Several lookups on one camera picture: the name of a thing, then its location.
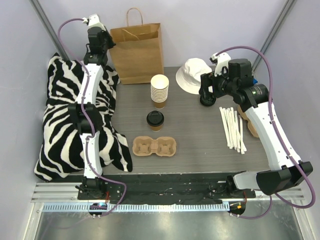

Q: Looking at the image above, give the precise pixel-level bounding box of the brown paper bag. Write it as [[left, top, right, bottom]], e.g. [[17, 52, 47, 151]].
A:
[[109, 7, 164, 85]]

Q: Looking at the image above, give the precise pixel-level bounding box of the black plastic cup lid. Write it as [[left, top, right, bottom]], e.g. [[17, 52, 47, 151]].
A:
[[146, 110, 165, 127]]

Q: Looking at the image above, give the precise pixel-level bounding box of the single brown paper cup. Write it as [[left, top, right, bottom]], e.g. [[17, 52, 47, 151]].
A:
[[149, 124, 163, 132]]

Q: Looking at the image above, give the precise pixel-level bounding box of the brown cardboard cup carrier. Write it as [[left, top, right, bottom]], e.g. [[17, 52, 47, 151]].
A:
[[132, 136, 177, 157]]

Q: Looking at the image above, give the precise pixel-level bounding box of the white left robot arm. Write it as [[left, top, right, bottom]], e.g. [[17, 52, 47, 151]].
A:
[[67, 26, 115, 200]]

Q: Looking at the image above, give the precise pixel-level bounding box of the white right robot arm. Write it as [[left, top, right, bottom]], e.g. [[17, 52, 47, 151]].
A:
[[199, 55, 313, 198]]

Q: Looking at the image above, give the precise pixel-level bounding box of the stack of black lids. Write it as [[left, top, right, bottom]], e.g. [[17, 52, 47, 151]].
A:
[[199, 94, 217, 107]]

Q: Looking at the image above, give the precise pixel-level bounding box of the white bucket hat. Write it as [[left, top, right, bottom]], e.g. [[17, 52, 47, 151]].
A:
[[175, 58, 212, 95]]

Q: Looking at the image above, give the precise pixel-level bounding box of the white wrapped straws bundle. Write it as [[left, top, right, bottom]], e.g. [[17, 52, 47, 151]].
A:
[[219, 106, 247, 155]]

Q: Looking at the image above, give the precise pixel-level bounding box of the stack of paper cups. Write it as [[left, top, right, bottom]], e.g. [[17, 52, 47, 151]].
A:
[[150, 74, 169, 109]]

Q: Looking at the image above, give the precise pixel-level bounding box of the stack of cardboard cup carriers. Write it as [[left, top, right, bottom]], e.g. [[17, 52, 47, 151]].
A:
[[237, 105, 259, 138]]

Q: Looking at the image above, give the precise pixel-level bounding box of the zebra print pillow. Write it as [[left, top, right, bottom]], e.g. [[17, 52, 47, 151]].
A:
[[34, 53, 133, 182]]

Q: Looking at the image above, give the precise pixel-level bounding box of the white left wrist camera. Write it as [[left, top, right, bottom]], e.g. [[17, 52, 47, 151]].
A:
[[82, 14, 107, 31]]

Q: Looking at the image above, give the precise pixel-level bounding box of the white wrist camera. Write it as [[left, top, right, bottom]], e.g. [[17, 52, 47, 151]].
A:
[[210, 52, 231, 77], [82, 14, 107, 31]]

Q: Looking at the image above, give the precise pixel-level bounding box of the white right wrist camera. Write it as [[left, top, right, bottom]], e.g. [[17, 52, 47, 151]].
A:
[[210, 52, 231, 77]]

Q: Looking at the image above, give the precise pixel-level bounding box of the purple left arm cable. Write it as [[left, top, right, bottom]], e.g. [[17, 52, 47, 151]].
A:
[[57, 17, 128, 217]]

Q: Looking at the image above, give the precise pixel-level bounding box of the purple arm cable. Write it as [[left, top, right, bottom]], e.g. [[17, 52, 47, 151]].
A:
[[57, 17, 128, 217], [216, 45, 315, 220]]

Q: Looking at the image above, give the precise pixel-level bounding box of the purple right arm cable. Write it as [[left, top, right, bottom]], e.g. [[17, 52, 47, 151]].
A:
[[216, 45, 315, 220]]

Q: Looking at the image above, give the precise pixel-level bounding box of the white slotted cable duct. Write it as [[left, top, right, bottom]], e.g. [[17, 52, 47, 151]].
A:
[[42, 201, 230, 213]]

